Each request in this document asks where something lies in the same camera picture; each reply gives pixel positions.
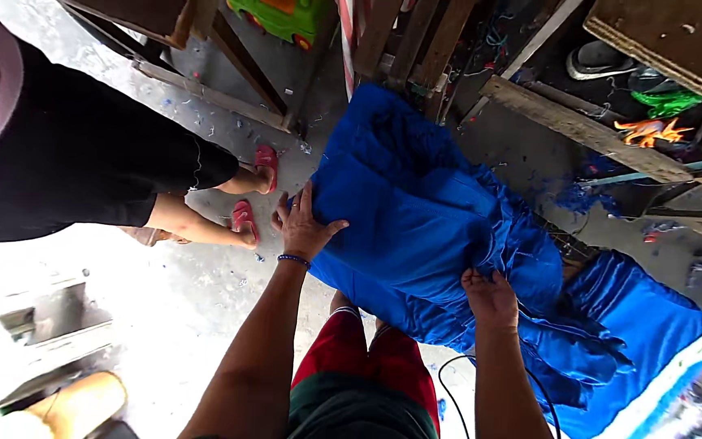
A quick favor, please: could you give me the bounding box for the person's left forearm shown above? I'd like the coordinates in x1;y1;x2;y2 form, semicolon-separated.
178;251;312;439

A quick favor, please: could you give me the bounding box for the brown wooden slatted frame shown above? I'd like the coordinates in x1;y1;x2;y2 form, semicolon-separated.
353;0;480;124

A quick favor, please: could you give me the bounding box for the blue fabric garment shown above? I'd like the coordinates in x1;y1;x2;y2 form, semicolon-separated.
292;83;636;410

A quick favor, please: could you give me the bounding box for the tangle of blue threads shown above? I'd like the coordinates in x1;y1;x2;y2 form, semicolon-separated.
543;178;623;218

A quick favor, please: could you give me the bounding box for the black cable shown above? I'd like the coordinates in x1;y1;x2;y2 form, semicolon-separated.
438;354;562;439

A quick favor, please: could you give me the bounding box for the blue cloth with white stripe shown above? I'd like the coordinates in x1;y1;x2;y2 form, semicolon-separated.
546;248;702;439

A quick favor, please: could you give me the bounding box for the brown plywood table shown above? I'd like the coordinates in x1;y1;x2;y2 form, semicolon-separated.
583;0;702;117

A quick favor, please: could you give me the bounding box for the orange spiky item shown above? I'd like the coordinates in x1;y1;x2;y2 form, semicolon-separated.
613;117;694;149

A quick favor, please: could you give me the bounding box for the green mesh bundle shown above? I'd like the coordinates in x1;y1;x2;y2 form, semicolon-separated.
630;90;702;119

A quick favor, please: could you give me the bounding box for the pink slipper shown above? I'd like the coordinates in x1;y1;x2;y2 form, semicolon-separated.
232;200;260;246
255;144;279;194

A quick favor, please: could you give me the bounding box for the green toy car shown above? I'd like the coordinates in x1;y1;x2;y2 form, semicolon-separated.
227;0;326;52

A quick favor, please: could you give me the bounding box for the dark wooden bench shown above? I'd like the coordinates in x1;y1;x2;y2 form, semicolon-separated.
60;0;340;136

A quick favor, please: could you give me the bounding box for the person's right forearm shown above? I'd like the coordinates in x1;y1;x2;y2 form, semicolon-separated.
474;326;553;439

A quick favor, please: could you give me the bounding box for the person's right hand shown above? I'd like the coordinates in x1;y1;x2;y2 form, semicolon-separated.
461;268;519;333

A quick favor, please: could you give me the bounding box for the grey shoe with white sole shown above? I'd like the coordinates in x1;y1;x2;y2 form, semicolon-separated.
566;40;638;82

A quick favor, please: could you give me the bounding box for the person's left hand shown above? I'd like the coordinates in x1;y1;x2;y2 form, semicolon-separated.
271;180;350;263

